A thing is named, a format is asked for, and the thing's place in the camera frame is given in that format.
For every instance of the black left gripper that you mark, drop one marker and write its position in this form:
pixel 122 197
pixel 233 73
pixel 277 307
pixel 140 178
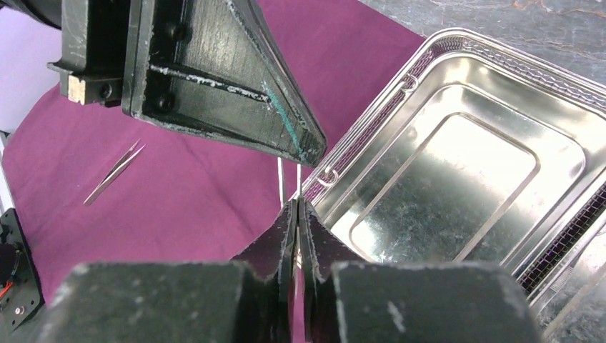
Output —
pixel 210 69

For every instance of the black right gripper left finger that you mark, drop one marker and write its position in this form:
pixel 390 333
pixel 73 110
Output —
pixel 247 299

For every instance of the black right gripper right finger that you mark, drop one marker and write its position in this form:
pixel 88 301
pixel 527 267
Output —
pixel 347 299

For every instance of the steel forceps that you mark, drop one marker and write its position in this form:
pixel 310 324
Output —
pixel 289 181
pixel 119 167

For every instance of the maroon cloth wrap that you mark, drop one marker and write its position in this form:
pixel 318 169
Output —
pixel 183 199

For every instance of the steel two-compartment tray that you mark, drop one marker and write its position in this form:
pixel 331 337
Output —
pixel 478 152

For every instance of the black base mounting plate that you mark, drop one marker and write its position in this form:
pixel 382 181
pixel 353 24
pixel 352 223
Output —
pixel 21 293

